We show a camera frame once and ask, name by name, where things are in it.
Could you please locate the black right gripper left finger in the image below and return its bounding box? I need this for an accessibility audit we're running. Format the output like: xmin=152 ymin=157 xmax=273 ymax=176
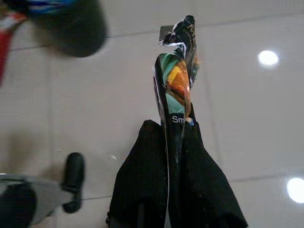
xmin=109 ymin=120 xmax=171 ymax=228

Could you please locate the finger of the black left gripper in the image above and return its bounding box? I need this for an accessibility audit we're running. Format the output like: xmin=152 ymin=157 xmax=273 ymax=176
xmin=61 ymin=152 xmax=86 ymax=214

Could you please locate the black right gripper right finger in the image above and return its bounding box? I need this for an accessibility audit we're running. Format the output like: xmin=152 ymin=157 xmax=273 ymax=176
xmin=177 ymin=102 xmax=249 ymax=228

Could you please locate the black colourful snack wrapper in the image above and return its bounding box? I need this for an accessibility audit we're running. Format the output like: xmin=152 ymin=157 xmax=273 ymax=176
xmin=152 ymin=15 xmax=202 ymax=228

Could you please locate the black round rubbish bin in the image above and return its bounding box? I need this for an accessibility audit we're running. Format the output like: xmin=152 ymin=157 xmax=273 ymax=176
xmin=7 ymin=0 xmax=107 ymax=58

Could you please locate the red dustpan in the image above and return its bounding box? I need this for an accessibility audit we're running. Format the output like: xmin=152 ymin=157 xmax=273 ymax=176
xmin=0 ymin=13 xmax=24 ymax=86

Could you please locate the blue plastic wrapper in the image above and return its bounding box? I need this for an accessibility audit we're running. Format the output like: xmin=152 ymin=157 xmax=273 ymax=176
xmin=23 ymin=0 xmax=79 ymax=15

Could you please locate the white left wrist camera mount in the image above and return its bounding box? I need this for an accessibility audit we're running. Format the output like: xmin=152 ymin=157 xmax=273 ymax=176
xmin=0 ymin=173 xmax=72 ymax=226

